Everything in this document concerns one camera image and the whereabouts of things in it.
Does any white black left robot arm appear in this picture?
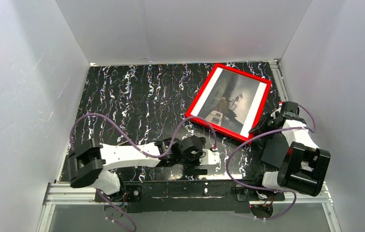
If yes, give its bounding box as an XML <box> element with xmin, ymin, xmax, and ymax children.
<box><xmin>67</xmin><ymin>136</ymin><xmax>220</xmax><ymax>196</ymax></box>

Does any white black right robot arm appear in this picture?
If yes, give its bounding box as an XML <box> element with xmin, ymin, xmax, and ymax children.
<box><xmin>255</xmin><ymin>101</ymin><xmax>331</xmax><ymax>197</ymax></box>

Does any dark grey card sheet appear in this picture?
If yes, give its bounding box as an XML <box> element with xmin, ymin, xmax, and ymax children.
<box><xmin>261</xmin><ymin>132</ymin><xmax>289</xmax><ymax>169</ymax></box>

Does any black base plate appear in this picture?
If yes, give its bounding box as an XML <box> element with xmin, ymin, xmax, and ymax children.
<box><xmin>108</xmin><ymin>180</ymin><xmax>285</xmax><ymax>213</ymax></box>

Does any aluminium rail front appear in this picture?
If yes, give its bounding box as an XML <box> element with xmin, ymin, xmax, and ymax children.
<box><xmin>38</xmin><ymin>181</ymin><xmax>341</xmax><ymax>232</ymax></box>

